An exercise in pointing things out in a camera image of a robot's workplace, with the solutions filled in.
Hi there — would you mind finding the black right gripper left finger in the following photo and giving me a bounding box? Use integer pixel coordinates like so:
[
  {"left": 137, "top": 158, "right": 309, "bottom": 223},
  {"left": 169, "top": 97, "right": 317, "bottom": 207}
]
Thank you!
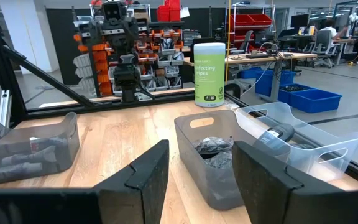
[{"left": 0, "top": 139, "right": 170, "bottom": 224}]

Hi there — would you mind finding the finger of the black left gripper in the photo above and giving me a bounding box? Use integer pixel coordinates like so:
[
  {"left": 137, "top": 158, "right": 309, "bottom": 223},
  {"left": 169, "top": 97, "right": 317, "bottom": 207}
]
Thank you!
[
  {"left": 119, "top": 34, "right": 135, "bottom": 54},
  {"left": 106, "top": 34, "right": 120, "bottom": 54}
]

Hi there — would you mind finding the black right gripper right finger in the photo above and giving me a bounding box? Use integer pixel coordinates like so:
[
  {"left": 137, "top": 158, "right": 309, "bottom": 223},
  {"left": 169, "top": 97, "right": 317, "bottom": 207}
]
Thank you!
[{"left": 232, "top": 141, "right": 358, "bottom": 224}]

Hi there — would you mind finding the black roll-on deodorant bottle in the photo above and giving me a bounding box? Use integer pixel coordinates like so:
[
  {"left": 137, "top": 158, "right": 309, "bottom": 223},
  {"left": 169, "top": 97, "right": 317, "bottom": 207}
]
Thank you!
[{"left": 252, "top": 123, "right": 296, "bottom": 153}]

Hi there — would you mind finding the red plastic bin stack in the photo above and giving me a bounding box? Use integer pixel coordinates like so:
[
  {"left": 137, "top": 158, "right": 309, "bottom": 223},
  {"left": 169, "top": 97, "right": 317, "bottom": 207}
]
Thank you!
[{"left": 156, "top": 0, "right": 182, "bottom": 22}]

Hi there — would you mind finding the orange grey parts rack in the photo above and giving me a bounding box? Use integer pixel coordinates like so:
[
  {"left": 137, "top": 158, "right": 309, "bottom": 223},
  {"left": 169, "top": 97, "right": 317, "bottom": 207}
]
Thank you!
[{"left": 72, "top": 18, "right": 186, "bottom": 97}]

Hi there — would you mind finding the clear plastic bin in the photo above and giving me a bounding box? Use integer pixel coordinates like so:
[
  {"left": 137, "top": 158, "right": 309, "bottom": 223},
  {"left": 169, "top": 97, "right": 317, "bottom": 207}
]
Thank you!
[{"left": 234, "top": 101, "right": 358, "bottom": 183}]

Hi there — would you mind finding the light wood bench top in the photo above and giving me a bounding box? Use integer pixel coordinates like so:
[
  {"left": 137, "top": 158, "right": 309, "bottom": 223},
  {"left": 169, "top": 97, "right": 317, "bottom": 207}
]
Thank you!
[{"left": 39, "top": 88, "right": 195, "bottom": 108}]

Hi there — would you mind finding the smoke grey plastic bin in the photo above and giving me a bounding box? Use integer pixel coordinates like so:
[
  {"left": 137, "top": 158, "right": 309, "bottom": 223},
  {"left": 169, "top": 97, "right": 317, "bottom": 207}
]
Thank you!
[
  {"left": 174, "top": 109, "right": 291, "bottom": 211},
  {"left": 0, "top": 111, "right": 81, "bottom": 188}
]

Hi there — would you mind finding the green disinfecting wipes canister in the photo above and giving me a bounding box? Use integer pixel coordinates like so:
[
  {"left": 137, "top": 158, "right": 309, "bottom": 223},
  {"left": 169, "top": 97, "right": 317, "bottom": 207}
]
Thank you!
[{"left": 193, "top": 42, "right": 226, "bottom": 108}]

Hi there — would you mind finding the yellow pole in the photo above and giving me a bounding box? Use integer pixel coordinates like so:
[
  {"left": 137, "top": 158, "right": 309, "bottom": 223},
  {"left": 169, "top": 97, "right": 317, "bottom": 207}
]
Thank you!
[{"left": 225, "top": 0, "right": 232, "bottom": 85}]

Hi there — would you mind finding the blue plastic storage crate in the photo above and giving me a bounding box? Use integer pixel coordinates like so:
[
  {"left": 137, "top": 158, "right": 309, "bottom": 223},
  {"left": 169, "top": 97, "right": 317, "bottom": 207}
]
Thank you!
[
  {"left": 255, "top": 70, "right": 296, "bottom": 97},
  {"left": 278, "top": 83, "right": 316, "bottom": 105},
  {"left": 290, "top": 88, "right": 343, "bottom": 114}
]

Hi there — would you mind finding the grey office chair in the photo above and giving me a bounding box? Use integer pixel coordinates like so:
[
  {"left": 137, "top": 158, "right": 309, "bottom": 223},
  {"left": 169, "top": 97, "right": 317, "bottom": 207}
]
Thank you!
[
  {"left": 228, "top": 30, "right": 254, "bottom": 55},
  {"left": 310, "top": 30, "right": 336, "bottom": 68}
]

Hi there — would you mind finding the small clear wrapper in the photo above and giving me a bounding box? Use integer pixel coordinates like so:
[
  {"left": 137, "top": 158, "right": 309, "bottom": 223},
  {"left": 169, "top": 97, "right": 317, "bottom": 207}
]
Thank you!
[{"left": 225, "top": 99, "right": 241, "bottom": 110}]

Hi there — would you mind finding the metal shelf rack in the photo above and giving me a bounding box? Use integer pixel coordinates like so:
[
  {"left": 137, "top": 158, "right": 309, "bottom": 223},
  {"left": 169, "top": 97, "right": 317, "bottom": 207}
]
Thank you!
[{"left": 225, "top": 2, "right": 276, "bottom": 54}]

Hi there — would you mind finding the wooden desk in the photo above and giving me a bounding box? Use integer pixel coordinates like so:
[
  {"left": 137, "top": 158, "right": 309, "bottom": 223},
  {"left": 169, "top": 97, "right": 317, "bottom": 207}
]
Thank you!
[{"left": 183, "top": 51, "right": 318, "bottom": 103}]

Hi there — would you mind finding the black computer monitor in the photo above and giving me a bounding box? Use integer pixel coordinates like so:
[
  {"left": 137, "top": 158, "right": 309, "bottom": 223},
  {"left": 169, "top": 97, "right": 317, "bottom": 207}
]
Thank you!
[{"left": 290, "top": 13, "right": 310, "bottom": 29}]

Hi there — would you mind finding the person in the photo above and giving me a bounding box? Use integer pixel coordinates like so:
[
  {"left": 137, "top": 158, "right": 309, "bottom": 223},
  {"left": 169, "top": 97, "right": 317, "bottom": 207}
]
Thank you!
[{"left": 319, "top": 18, "right": 348, "bottom": 40}]

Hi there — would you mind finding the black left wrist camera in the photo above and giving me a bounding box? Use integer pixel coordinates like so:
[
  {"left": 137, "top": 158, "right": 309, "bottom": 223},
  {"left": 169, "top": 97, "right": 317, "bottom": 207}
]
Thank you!
[{"left": 102, "top": 1, "right": 127, "bottom": 22}]

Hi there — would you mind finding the silver metal bracket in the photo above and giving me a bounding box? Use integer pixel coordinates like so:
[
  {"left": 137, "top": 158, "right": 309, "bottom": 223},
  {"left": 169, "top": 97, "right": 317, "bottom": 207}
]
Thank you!
[{"left": 0, "top": 90, "right": 12, "bottom": 127}]

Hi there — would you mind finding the white cable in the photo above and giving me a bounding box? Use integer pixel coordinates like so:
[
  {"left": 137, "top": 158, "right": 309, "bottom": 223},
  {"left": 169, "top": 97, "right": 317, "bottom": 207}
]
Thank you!
[{"left": 240, "top": 42, "right": 280, "bottom": 99}]

